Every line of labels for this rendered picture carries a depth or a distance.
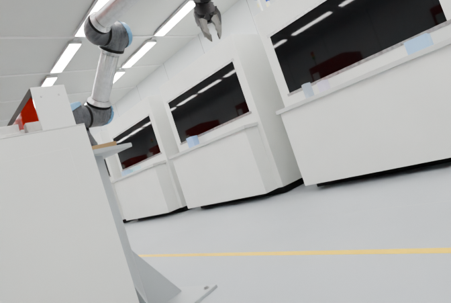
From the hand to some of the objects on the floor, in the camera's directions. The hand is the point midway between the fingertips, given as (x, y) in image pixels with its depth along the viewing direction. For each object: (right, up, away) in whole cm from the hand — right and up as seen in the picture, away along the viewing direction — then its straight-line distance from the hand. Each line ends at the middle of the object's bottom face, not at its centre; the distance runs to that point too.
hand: (215, 35), depth 129 cm
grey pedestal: (-31, -123, +41) cm, 133 cm away
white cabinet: (-61, -129, -20) cm, 144 cm away
